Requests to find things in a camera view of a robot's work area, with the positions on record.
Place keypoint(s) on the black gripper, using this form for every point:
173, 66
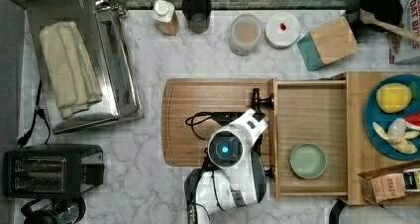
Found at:
225, 118

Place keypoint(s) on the wooden drawer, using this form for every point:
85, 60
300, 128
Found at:
309, 111

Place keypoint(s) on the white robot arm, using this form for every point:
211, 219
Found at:
232, 175

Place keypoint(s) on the wooden drawer cabinet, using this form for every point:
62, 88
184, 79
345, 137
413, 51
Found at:
362, 155

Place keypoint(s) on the wooden cutting board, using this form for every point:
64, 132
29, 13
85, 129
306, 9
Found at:
186, 109

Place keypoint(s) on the glass jar of colourful cereal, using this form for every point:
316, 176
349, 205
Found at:
245, 34

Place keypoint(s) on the green ceramic bowl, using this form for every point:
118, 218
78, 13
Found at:
308, 160

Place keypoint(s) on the white sugar bowl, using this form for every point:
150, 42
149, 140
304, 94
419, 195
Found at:
281, 30

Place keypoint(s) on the dark grey cup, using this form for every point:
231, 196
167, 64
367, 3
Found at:
197, 14

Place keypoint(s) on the white capped spice bottle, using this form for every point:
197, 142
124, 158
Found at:
165, 17

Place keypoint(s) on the stainless steel toaster oven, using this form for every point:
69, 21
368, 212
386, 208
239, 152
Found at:
99, 24

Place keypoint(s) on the black paper towel holder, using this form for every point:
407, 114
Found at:
335, 212

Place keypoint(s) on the folded beige towel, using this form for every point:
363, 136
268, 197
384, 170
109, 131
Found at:
74, 82

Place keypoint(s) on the blue plate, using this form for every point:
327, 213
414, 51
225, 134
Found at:
373, 113

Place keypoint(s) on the yellow lemon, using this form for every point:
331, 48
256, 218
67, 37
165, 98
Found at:
393, 97

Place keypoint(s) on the peeled banana toy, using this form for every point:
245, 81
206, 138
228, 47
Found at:
398, 136

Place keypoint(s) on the wooden spoon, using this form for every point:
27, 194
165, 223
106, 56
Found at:
370, 19

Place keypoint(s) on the black kettle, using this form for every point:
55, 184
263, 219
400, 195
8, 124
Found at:
54, 211

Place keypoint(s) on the black slot toaster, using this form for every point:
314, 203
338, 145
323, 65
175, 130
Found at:
54, 171

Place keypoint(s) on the watermelon slice toy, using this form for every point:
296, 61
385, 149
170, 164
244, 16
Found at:
412, 121

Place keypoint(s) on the oat bites cereal box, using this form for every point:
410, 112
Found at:
403, 50

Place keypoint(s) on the black utensil holder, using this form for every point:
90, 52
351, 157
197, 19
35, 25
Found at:
388, 11

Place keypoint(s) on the black drawer handle bar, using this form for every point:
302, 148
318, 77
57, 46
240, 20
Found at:
257, 102

